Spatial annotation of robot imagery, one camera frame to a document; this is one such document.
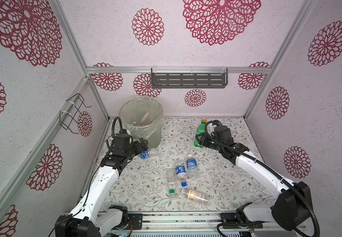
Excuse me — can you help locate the clear bottle blue label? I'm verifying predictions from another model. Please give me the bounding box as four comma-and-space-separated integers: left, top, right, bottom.
138, 148, 159, 160

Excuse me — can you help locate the Pocari bottle white cap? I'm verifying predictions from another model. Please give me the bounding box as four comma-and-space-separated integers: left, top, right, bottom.
186, 154, 199, 179

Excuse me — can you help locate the Pocari bottle blue cap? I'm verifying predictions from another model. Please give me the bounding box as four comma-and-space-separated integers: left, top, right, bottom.
175, 160, 187, 188

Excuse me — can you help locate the clear bottle green cap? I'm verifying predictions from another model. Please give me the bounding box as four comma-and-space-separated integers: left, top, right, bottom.
166, 168, 178, 199

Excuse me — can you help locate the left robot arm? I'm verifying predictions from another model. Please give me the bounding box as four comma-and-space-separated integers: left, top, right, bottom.
52, 133, 148, 237

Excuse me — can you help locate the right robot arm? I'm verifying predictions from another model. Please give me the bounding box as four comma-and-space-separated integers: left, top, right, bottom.
195, 120, 320, 237

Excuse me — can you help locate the clear plastic bin liner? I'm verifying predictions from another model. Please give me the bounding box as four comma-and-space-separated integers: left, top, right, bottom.
118, 95, 164, 141

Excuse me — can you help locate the clear bottle yellow label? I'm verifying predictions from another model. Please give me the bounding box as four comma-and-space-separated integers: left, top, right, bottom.
180, 188, 209, 206

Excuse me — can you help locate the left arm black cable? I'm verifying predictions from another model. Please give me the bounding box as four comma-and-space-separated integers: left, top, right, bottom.
105, 116, 124, 149

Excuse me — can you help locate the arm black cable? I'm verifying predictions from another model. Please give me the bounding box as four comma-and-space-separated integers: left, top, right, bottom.
204, 119, 320, 237
105, 116, 124, 149

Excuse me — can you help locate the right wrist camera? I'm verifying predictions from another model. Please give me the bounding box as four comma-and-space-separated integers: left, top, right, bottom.
212, 120, 221, 126

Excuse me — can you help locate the black wire wall rack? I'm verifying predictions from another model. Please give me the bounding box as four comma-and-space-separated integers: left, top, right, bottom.
58, 93, 91, 134

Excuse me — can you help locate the grey slotted wall shelf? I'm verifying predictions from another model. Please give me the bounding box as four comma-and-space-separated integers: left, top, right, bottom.
150, 68, 228, 89

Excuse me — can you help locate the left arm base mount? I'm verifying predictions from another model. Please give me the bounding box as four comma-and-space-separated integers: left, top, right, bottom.
112, 213, 143, 231

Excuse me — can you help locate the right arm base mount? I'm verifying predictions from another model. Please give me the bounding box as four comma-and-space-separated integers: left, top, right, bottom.
220, 212, 264, 229

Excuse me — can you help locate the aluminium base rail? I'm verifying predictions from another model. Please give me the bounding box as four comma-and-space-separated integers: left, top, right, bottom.
56, 209, 305, 235

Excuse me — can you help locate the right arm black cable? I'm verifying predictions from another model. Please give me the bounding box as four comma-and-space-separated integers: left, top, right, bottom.
204, 119, 320, 237

